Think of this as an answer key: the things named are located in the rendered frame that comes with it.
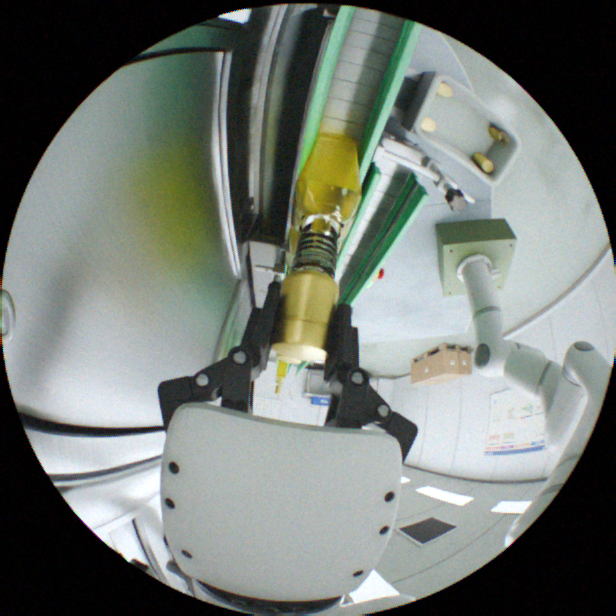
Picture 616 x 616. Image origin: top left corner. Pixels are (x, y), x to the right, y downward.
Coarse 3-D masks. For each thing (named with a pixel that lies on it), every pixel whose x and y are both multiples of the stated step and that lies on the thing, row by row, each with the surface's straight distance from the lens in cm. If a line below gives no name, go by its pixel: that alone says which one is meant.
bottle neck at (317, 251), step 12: (312, 216) 16; (324, 216) 16; (312, 228) 15; (324, 228) 15; (336, 228) 16; (300, 240) 15; (312, 240) 14; (324, 240) 14; (336, 240) 16; (300, 252) 14; (312, 252) 14; (324, 252) 14; (336, 252) 15; (300, 264) 13; (312, 264) 13; (324, 264) 13
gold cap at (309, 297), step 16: (304, 272) 12; (320, 272) 12; (288, 288) 12; (304, 288) 12; (320, 288) 12; (336, 288) 13; (288, 304) 11; (304, 304) 11; (320, 304) 11; (288, 320) 11; (304, 320) 11; (320, 320) 11; (272, 336) 12; (288, 336) 11; (304, 336) 10; (320, 336) 11; (288, 352) 12; (304, 352) 12; (320, 352) 11
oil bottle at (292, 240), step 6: (288, 234) 22; (294, 234) 21; (288, 240) 21; (294, 240) 21; (288, 246) 21; (294, 246) 21; (288, 252) 21; (294, 252) 21; (288, 258) 22; (288, 264) 22
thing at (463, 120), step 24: (432, 96) 41; (456, 96) 51; (456, 120) 51; (480, 120) 54; (504, 120) 49; (432, 144) 42; (456, 144) 52; (480, 144) 54; (480, 168) 54; (504, 168) 51
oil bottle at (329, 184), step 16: (320, 144) 28; (336, 144) 29; (352, 144) 31; (320, 160) 22; (336, 160) 23; (352, 160) 25; (304, 176) 19; (320, 176) 19; (336, 176) 20; (352, 176) 20; (304, 192) 17; (320, 192) 17; (336, 192) 17; (352, 192) 18; (304, 208) 17; (320, 208) 17; (336, 208) 17; (352, 208) 17; (352, 224) 19
